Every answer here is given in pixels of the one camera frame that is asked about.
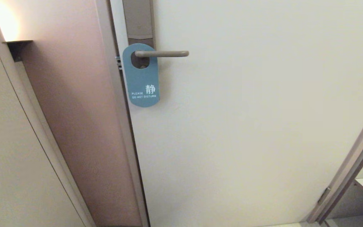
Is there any white room door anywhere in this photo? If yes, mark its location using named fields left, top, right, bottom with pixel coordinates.
left=110, top=0, right=363, bottom=227

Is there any brown metal lock plate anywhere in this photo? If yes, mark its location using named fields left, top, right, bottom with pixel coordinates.
left=122, top=0, right=156, bottom=69

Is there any beige cabinet panel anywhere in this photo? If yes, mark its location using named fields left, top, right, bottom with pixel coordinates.
left=0, top=21, right=96, bottom=227

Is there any dark wall lamp bracket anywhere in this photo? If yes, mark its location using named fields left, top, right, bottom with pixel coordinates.
left=3, top=40, right=33, bottom=62

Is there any beige metal door handle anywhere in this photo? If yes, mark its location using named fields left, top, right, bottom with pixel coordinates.
left=135, top=50, right=189, bottom=58

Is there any white door hanger sign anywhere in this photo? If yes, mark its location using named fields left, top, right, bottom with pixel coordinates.
left=122, top=43, right=160, bottom=108

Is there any small metal frame hinge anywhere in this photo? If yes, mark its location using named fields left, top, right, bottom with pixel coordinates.
left=318, top=187, right=331, bottom=205

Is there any beige door frame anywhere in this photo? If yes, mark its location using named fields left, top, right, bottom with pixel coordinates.
left=94, top=0, right=150, bottom=227

